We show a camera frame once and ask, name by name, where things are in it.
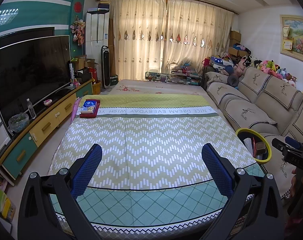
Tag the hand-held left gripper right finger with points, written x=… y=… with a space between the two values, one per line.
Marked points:
x=216 y=170

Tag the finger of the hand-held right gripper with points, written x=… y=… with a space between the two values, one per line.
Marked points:
x=280 y=146
x=292 y=141

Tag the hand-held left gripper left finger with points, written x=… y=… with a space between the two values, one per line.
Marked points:
x=87 y=170

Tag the yellow-rimmed dark blue bin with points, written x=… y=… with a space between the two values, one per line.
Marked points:
x=267 y=152

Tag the brown small box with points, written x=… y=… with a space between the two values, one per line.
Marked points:
x=261 y=150

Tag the red packet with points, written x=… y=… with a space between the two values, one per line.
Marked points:
x=254 y=146

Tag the beige sofa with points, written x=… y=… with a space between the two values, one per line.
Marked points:
x=261 y=110

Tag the red tray with blue box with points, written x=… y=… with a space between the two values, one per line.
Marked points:
x=89 y=108

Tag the green and yellow TV cabinet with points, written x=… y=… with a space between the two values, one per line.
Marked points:
x=49 y=122

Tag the pink cloth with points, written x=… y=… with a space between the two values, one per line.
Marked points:
x=76 y=108

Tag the green chevron printed tablecloth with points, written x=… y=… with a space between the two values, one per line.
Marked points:
x=151 y=145

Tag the row of plush toys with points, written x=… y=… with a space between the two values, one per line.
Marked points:
x=271 y=70

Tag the pink small dish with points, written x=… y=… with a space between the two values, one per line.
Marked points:
x=47 y=102

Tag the dark neck pillow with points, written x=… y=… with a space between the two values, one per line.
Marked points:
x=232 y=80

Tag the clear water bottle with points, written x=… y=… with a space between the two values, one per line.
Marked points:
x=31 y=110

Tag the plastic bag with greens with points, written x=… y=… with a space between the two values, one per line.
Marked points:
x=19 y=123

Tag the pile of books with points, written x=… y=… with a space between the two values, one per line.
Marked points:
x=1 y=195

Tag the green box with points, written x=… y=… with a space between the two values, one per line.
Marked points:
x=114 y=80

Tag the white drawer unit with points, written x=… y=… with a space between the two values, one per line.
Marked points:
x=0 y=135

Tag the red bag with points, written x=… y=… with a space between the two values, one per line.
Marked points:
x=92 y=75

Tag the white tube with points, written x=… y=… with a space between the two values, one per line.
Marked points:
x=72 y=71

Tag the glass coffee table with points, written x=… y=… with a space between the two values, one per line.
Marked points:
x=174 y=77

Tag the framed flower painting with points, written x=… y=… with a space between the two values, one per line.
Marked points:
x=300 y=38

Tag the blue starred bag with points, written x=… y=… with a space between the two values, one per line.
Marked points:
x=217 y=63

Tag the black tower fan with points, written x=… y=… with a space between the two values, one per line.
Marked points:
x=106 y=67

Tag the open cardboard boxes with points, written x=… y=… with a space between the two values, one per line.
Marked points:
x=85 y=61

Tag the large black television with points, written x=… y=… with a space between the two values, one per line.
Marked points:
x=29 y=75

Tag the stack of cardboard boxes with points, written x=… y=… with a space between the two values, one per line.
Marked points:
x=235 y=42

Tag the white standing air conditioner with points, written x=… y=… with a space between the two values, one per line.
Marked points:
x=96 y=42

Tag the artificial flower bunch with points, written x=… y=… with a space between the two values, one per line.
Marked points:
x=77 y=31

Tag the cream embroidered curtains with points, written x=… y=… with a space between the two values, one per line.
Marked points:
x=171 y=35

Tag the box on air conditioner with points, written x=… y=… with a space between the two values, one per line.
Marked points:
x=104 y=6

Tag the black wall-mounted screen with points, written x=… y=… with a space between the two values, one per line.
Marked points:
x=24 y=33

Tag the red round wall ornament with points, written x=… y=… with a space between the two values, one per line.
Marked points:
x=78 y=6

